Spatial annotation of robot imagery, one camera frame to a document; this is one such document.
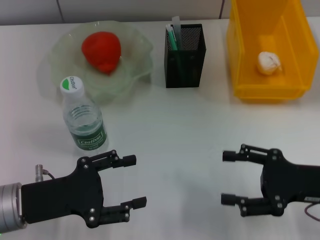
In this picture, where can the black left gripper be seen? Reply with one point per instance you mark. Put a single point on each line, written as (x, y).
(62, 200)

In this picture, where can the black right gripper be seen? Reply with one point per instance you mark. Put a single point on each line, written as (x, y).
(290, 182)

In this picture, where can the clear bottle with green label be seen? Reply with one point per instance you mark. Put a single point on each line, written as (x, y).
(87, 130)

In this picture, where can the white paper ball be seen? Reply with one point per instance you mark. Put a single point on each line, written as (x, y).
(268, 62)

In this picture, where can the red-orange fruit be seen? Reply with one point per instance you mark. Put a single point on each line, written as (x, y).
(102, 50)

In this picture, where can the green utility knife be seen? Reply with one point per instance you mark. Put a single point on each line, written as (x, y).
(173, 40)

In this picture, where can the grey glitter pen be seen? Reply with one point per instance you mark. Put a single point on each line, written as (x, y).
(178, 30)

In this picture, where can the black mesh pen holder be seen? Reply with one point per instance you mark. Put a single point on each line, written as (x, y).
(183, 70)

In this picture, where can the green glass fruit plate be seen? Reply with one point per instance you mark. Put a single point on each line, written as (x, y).
(135, 55)

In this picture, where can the yellow plastic bin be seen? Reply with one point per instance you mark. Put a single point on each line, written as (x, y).
(272, 87)

